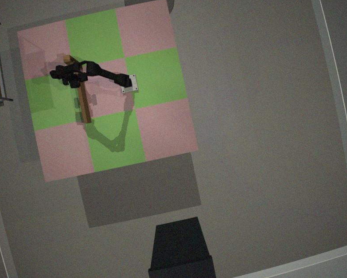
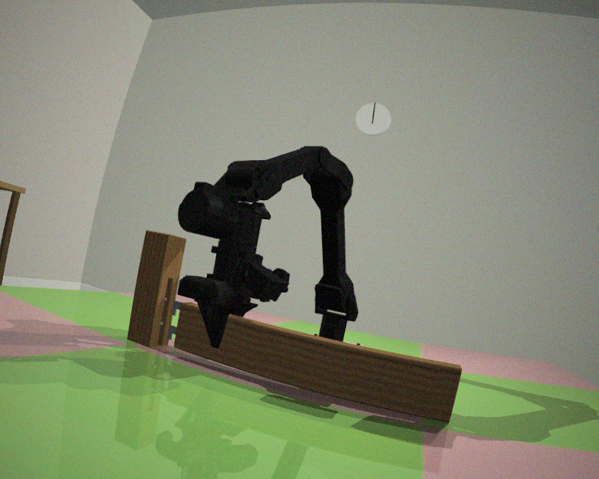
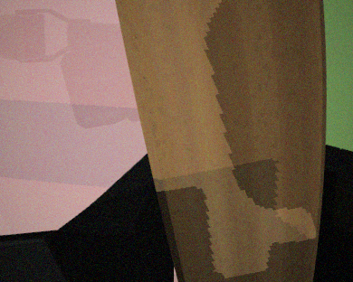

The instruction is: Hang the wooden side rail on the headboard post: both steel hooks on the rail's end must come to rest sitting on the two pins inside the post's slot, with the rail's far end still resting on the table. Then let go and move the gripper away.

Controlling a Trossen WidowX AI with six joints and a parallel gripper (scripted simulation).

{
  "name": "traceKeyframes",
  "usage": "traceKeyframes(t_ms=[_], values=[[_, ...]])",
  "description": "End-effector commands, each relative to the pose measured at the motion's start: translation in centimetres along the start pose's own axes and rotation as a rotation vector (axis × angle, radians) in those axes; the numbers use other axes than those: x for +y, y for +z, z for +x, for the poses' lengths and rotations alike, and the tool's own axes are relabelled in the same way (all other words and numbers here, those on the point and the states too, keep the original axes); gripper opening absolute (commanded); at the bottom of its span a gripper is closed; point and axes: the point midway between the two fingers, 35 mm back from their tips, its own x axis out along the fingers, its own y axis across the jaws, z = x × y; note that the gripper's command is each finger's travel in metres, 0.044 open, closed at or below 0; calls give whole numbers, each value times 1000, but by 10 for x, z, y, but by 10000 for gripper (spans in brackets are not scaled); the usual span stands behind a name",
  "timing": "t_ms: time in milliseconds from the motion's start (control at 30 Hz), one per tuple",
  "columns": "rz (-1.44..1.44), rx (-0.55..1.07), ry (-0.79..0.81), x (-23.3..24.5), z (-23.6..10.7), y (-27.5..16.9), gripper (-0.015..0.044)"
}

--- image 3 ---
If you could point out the brown wooden rail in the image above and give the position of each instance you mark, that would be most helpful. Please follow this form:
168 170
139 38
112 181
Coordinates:
232 98

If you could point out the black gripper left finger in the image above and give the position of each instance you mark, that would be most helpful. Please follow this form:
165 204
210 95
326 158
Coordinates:
121 237

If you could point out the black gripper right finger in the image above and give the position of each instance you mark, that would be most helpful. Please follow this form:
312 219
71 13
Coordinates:
334 261

